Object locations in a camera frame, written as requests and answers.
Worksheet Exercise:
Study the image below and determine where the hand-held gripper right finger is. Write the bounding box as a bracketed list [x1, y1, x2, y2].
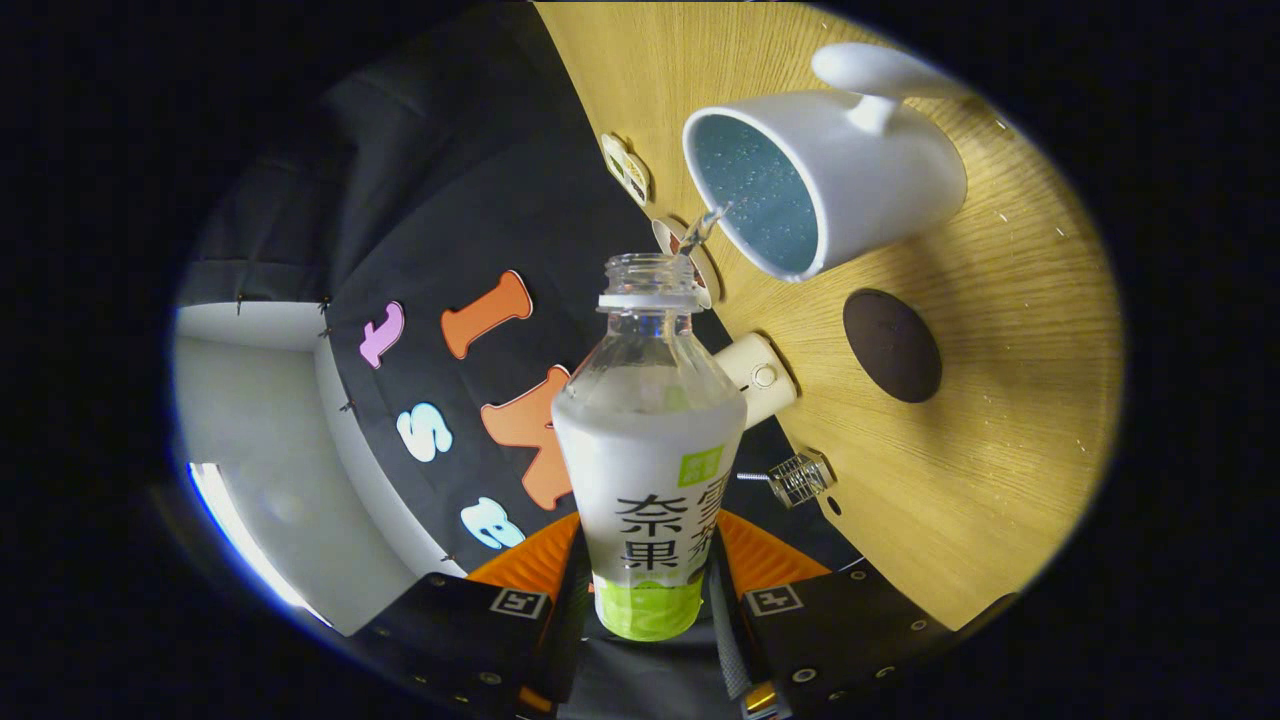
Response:
[712, 508, 959, 720]

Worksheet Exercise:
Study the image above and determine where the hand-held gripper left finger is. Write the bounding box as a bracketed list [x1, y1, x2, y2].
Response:
[355, 512, 591, 719]

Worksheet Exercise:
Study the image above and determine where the white green label juice bottle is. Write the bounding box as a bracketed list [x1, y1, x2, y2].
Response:
[551, 253, 748, 642]

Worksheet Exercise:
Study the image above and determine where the dark brown round coaster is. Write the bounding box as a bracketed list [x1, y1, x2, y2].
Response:
[843, 289, 943, 404]

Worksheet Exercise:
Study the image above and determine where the white cup with blue inside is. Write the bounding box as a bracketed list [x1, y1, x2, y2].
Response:
[682, 42, 969, 284]

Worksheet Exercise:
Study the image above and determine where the wooden table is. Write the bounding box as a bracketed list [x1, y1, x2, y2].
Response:
[535, 0, 1126, 631]

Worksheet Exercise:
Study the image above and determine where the cream white toaster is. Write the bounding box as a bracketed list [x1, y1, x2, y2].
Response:
[712, 333, 799, 429]

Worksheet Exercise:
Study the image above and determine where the oval white plate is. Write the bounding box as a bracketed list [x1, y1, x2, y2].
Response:
[652, 215, 723, 311]

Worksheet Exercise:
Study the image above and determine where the white divided condiment dish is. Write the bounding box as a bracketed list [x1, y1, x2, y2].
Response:
[601, 133, 652, 208]

